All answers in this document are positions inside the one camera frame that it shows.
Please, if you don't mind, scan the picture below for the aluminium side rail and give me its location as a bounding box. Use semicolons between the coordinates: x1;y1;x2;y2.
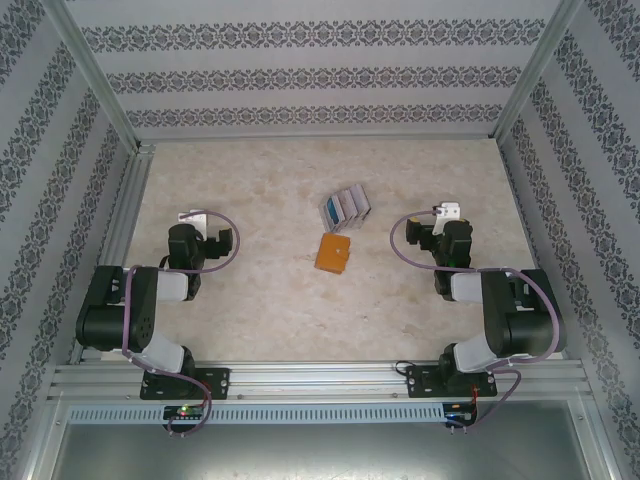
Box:
69;144;157;366

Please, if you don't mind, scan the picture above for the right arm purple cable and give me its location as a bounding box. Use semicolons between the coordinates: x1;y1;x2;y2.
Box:
390;207;562;436

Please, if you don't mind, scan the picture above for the left black mount plate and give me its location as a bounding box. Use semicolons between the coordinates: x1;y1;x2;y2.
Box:
139;367;232;401

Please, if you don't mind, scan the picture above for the clear plastic card box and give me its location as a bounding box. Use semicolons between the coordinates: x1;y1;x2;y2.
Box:
318;183;373;233

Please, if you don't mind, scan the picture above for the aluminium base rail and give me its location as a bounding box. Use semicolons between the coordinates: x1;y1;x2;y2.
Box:
47;360;594;401

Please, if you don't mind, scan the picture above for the orange leather card holder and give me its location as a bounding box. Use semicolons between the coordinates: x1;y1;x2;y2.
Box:
313;232;352;276

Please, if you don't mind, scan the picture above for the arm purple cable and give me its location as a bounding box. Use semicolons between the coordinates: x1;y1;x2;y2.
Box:
121;209;245;440
390;207;562;436

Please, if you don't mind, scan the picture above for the right black mount plate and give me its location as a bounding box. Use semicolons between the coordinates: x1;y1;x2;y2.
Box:
405;364;499;400

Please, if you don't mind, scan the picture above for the blue faced credit card stack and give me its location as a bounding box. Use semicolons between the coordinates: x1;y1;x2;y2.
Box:
323;195;346;225

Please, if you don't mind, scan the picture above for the grey metal sheet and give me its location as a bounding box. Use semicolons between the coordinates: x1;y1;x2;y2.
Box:
49;399;614;480

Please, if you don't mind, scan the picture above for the aluminium frame post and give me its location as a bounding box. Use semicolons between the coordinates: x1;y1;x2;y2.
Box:
47;0;144;152
492;0;586;144

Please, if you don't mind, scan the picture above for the slotted grey cable duct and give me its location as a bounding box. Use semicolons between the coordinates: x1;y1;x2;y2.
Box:
67;403;447;424

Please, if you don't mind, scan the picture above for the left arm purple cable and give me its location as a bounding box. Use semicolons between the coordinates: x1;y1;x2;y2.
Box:
121;209;245;440

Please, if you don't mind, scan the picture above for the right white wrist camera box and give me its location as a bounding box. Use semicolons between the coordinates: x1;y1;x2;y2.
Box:
432;201;462;237

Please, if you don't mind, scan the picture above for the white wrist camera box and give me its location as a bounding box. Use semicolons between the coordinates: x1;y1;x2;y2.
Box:
177;209;209;236
432;201;462;237

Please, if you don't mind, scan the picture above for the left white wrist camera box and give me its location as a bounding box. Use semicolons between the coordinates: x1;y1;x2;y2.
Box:
177;209;209;236

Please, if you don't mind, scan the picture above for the left aluminium frame post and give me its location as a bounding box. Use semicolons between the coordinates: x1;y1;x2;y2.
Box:
47;0;144;152

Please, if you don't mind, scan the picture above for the right aluminium frame post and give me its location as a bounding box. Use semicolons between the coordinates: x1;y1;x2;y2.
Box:
492;0;586;144

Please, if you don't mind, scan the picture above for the black mount plate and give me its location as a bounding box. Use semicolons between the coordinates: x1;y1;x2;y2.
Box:
405;364;499;400
139;367;232;401

